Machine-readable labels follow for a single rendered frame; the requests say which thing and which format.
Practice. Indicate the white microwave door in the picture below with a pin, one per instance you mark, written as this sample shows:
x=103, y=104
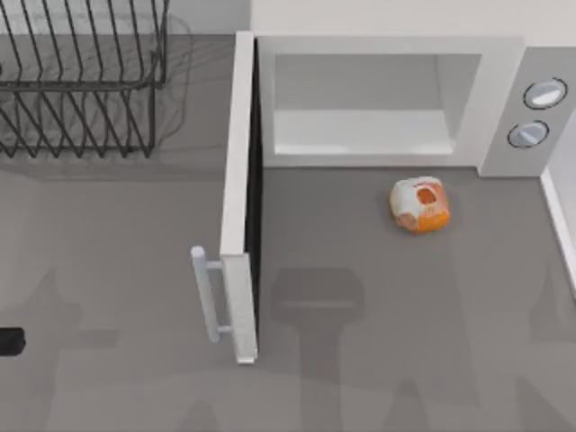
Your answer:
x=237, y=180

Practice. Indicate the orange and white bag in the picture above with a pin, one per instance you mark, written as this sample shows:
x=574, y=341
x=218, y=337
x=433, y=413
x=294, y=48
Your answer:
x=420, y=205

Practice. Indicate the pale microwave oven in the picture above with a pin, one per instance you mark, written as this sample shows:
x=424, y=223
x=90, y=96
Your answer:
x=504, y=112

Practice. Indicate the small grey microwave knob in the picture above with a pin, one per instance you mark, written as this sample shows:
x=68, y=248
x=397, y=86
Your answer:
x=528, y=134

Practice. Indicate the large grey microwave knob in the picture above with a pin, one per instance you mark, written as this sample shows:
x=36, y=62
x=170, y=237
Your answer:
x=545, y=93

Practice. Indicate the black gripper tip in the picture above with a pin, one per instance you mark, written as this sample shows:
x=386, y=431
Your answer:
x=11, y=341

